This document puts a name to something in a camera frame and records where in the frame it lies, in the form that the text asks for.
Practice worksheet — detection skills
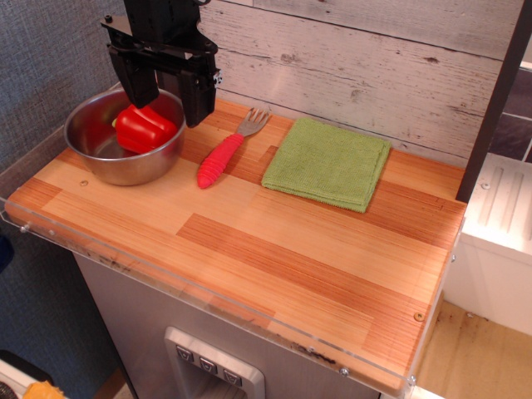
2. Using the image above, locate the green cloth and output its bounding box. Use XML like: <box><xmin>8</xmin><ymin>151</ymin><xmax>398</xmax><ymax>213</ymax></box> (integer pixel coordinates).
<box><xmin>262</xmin><ymin>118</ymin><xmax>392</xmax><ymax>213</ymax></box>

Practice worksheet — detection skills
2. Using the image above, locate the stainless steel bowl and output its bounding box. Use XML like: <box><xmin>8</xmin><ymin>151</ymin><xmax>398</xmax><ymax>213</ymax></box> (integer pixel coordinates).
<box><xmin>64</xmin><ymin>89</ymin><xmax>185</xmax><ymax>186</ymax></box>

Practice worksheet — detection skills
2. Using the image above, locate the red-handled metal fork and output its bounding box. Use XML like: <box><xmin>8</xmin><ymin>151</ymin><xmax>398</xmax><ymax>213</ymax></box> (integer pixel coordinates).
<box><xmin>197</xmin><ymin>108</ymin><xmax>270</xmax><ymax>189</ymax></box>

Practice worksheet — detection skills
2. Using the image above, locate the red toy bell pepper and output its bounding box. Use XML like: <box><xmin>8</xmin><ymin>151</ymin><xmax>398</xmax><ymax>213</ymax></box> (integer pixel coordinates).
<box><xmin>112</xmin><ymin>105</ymin><xmax>179</xmax><ymax>154</ymax></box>

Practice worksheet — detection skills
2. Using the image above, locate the white toy sink unit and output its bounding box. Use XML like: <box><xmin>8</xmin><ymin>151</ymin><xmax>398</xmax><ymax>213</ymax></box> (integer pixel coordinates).
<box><xmin>442</xmin><ymin>62</ymin><xmax>532</xmax><ymax>336</ymax></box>

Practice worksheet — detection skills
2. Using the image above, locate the grey toy fridge cabinet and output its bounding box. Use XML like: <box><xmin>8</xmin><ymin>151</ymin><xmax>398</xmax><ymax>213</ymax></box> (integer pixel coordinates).
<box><xmin>75</xmin><ymin>255</ymin><xmax>379</xmax><ymax>398</ymax></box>

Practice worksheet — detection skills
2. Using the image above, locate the clear acrylic edge guard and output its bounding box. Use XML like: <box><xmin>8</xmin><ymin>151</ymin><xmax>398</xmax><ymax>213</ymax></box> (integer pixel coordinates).
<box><xmin>7</xmin><ymin>190</ymin><xmax>465</xmax><ymax>397</ymax></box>

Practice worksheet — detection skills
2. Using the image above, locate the silver dispenser panel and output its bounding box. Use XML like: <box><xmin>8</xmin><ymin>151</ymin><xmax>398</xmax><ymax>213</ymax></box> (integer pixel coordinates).
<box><xmin>165</xmin><ymin>327</ymin><xmax>266</xmax><ymax>398</ymax></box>

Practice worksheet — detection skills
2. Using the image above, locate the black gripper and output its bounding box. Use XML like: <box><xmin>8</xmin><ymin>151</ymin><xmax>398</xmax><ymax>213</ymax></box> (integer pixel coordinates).
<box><xmin>101</xmin><ymin>0</ymin><xmax>222</xmax><ymax>128</ymax></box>

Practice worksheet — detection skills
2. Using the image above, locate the dark right vertical post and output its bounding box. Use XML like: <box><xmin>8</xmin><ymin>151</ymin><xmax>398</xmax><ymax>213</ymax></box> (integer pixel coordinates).
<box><xmin>456</xmin><ymin>0</ymin><xmax>531</xmax><ymax>203</ymax></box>

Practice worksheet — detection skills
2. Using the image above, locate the yellow object at corner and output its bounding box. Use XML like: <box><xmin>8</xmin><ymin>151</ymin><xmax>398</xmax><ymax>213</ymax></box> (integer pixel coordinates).
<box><xmin>22</xmin><ymin>382</ymin><xmax>66</xmax><ymax>399</ymax></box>

